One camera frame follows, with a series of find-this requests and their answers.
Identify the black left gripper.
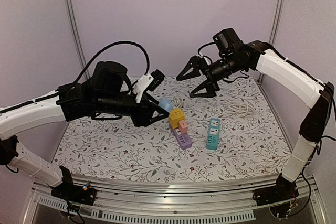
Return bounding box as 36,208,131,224
95,92,170,127

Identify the blue plug adapter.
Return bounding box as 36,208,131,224
158,98,174,113

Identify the yellow cube socket adapter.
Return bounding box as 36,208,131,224
169,108,185,129

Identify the pink plug adapter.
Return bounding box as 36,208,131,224
178,120,188,134

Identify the purple power strip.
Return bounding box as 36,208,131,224
170,128,193,150

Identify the white teal strip cable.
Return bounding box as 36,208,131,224
225,100,257,118

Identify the teal power strip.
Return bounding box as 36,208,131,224
206,119,221,150

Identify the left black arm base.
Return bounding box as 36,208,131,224
51,166,97,206

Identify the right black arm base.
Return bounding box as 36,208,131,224
253,173,299,206

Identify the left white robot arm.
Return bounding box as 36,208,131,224
1,61,169,200

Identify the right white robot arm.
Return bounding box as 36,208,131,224
176,28,334,201

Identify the floral patterned table mat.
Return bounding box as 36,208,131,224
53,77,290,183

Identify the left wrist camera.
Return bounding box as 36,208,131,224
132,69,165,103

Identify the aluminium front rail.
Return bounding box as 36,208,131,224
23,175,328,223

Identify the right aluminium frame post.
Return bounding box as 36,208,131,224
269,0,285,45

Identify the aluminium frame post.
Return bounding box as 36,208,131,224
64,0,86,68
269,0,285,45

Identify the left aluminium frame post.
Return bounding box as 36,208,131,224
64,0,86,68

